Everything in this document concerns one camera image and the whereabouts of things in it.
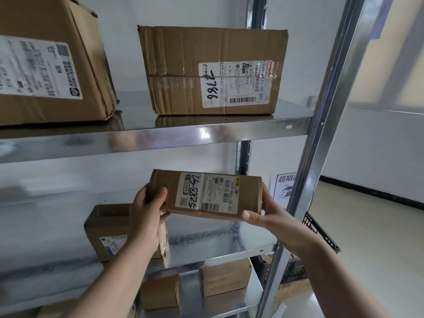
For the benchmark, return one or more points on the person's right hand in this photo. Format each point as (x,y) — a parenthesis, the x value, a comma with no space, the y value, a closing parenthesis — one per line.
(288,231)

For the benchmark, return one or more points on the person's left hand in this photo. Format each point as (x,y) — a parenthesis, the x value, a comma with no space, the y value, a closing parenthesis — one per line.
(144,225)

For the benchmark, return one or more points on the black plastic crate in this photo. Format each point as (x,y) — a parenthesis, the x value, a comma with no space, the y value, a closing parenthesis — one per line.
(318,228)

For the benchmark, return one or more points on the brown parcel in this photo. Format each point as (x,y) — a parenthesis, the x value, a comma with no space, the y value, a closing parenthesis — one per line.
(106,218)

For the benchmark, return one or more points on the box 5288 label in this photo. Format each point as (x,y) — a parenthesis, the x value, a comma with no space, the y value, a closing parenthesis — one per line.
(251,195)

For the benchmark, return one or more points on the line-drawing printed cardboard box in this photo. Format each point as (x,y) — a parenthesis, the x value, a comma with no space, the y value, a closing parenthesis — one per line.
(291,293)

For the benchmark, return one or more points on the small glossy-taped cardboard box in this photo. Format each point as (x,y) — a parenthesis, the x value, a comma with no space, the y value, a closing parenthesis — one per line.
(162,293)

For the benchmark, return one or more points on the box with red-yellow tape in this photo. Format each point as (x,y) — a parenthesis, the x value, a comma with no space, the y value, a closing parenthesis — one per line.
(228,278)

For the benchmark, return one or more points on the metal shelving rack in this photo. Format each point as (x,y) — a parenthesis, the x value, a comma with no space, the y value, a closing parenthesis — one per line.
(165,135)

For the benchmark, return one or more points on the tape-wrapped cubic cardboard box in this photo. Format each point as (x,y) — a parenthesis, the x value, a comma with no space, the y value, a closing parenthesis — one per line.
(82,79)

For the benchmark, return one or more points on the cardboard box with handwritten label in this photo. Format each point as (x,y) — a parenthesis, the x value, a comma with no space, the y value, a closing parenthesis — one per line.
(172,52)

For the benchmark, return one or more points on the person's left forearm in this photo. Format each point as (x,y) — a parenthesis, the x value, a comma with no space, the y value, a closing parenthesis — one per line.
(109,284)

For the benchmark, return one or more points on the person's right forearm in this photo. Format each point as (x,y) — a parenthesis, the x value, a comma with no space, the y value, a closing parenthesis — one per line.
(341,284)

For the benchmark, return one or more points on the white printed notice sheet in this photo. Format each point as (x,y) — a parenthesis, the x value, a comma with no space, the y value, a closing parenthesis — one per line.
(281,188)

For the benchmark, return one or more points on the dark-framed window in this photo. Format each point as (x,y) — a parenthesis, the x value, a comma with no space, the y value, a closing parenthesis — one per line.
(397,56)

